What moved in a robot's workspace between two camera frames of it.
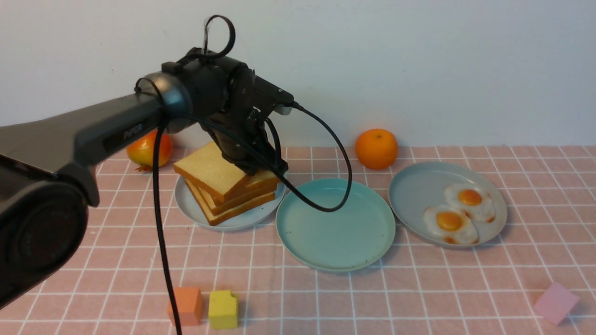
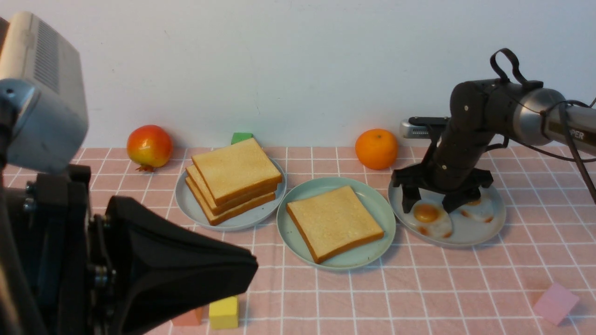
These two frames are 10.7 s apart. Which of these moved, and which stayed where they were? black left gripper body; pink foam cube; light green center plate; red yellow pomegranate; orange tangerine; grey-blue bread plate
Moved: black left gripper body
Stayed: grey-blue bread plate; red yellow pomegranate; light green center plate; orange tangerine; pink foam cube
